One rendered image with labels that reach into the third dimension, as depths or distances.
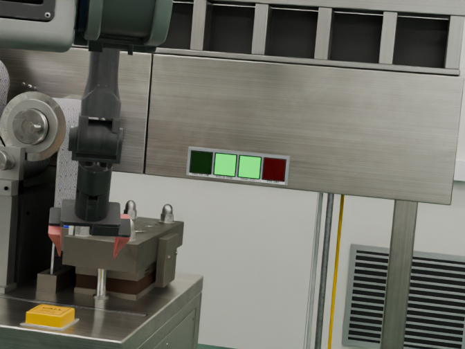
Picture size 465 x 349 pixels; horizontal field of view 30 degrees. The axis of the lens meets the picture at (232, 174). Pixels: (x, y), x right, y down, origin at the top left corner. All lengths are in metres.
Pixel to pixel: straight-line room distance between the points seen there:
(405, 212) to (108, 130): 1.03
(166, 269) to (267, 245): 2.54
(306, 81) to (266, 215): 2.44
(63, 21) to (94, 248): 1.04
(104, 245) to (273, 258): 2.73
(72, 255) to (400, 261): 0.86
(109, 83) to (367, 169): 0.84
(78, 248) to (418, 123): 0.83
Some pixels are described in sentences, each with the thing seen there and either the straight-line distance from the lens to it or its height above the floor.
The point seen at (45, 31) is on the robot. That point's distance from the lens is 0.83.
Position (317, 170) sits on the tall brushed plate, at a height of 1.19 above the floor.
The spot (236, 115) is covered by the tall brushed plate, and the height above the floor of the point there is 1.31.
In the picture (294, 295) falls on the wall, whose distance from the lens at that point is 4.52.
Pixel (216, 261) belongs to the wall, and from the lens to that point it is 4.55.
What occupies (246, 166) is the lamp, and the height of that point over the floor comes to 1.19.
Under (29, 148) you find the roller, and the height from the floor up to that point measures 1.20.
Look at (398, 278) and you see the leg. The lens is 2.26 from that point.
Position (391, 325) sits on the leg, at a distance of 2.29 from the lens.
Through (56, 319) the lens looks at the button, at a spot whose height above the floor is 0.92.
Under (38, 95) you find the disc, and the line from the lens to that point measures 1.89.
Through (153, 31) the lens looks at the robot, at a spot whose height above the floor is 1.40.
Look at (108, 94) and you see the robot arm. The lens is 1.41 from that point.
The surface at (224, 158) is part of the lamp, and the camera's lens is 2.10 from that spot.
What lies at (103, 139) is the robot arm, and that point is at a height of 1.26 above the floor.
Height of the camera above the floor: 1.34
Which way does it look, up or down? 5 degrees down
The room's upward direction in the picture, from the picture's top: 5 degrees clockwise
